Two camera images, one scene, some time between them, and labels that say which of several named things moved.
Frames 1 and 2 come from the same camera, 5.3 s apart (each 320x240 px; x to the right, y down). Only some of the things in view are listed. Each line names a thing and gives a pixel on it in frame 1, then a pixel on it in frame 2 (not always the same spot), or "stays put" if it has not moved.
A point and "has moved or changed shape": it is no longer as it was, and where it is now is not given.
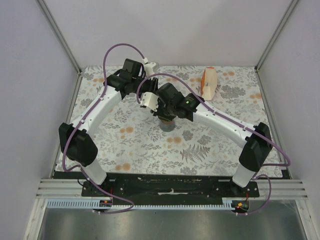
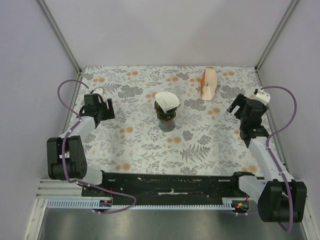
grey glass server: [167, 126] stays put
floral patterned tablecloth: [129, 139] stays put
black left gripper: [153, 84] → [109, 113]
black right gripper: [158, 112] → [240, 100]
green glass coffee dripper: [166, 122] has moved or changed shape
